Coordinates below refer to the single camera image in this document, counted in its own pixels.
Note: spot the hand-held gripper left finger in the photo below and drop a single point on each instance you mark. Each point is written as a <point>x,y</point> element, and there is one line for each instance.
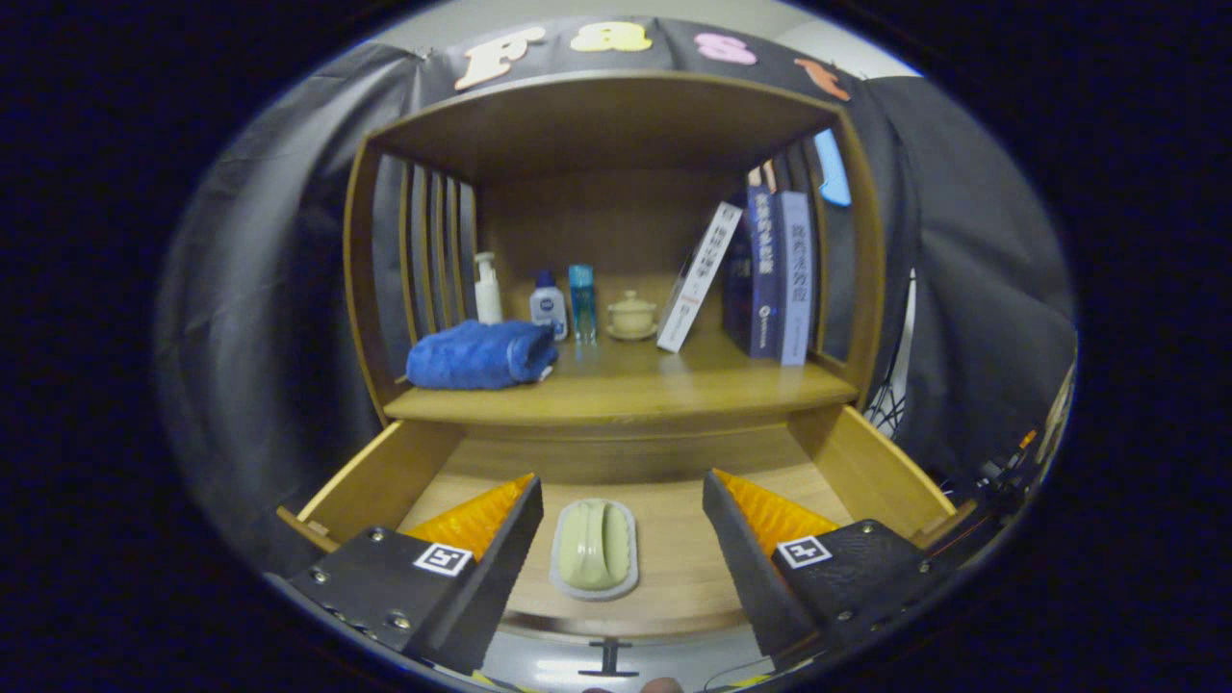
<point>491,587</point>

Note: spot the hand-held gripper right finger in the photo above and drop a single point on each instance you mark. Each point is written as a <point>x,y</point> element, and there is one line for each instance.
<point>751,568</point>

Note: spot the wooden drawer with black knob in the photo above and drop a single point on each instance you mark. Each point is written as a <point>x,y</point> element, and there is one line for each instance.
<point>674,539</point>

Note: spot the wooden countertop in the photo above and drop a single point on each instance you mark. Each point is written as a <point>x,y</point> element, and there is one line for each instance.
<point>654,385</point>

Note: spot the wooden cabinet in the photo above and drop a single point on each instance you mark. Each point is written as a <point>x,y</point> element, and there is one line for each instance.
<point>597,125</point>

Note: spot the blue towel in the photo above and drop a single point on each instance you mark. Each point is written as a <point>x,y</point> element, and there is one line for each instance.
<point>476,356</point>

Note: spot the black floor equipment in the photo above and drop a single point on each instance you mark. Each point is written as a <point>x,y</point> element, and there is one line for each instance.
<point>996,476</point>

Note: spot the beige lidded teacup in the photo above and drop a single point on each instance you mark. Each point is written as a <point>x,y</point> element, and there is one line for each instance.
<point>631,316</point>

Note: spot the white bottle with blue cap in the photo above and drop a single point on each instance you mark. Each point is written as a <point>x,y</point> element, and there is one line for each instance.
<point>548,310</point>

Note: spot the white pump bottle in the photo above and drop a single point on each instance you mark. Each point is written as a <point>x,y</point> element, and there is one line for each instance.
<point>488,303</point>

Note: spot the dark blue book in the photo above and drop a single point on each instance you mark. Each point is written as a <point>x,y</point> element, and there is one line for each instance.
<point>762,279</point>

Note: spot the light purple book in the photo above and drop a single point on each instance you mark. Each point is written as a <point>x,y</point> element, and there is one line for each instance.
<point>795,279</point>

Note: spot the white book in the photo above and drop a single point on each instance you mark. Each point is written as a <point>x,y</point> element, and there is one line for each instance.
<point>698,279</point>

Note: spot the teal bottle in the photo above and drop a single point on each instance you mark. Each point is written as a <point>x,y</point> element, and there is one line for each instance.
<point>581,303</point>

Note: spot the black backdrop cloth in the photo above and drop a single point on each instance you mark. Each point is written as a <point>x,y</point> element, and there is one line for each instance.
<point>269,289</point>

